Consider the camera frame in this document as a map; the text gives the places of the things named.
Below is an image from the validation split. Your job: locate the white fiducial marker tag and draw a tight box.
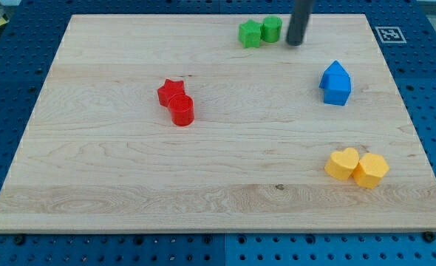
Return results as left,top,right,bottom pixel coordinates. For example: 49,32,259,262
375,26,406,44

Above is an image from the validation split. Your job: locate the yellow hexagon block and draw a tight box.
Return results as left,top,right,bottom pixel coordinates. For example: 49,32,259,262
352,153,389,188

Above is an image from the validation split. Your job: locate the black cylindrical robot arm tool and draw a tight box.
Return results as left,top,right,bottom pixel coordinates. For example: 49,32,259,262
286,0,315,47

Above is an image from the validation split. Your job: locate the black screw left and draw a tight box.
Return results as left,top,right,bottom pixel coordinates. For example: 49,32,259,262
13,234,26,245

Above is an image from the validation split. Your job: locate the green star block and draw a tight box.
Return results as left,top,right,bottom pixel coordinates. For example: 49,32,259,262
238,19,262,48

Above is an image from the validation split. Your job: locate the red star block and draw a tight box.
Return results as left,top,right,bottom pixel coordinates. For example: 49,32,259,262
157,79,185,107

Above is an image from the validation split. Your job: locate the red cylinder block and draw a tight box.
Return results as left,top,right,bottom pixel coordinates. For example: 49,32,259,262
168,95,194,126

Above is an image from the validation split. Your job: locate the blue triangle block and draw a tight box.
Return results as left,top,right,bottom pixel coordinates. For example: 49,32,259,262
319,60,350,89

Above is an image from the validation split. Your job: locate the yellow heart block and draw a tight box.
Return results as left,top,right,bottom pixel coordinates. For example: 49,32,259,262
324,147,359,180

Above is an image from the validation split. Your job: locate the black screw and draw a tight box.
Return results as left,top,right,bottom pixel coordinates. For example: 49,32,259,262
13,234,26,245
422,231,436,243

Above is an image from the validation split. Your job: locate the blue cube block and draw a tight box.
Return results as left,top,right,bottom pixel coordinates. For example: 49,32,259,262
323,75,352,106

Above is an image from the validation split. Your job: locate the wooden board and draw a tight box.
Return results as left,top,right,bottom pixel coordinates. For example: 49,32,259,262
0,14,436,233

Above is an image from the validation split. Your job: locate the green cylinder block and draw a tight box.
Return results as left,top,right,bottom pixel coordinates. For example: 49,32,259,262
262,16,282,43

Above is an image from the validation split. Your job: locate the black screw right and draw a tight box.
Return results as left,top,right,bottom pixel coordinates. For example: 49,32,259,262
422,231,436,243

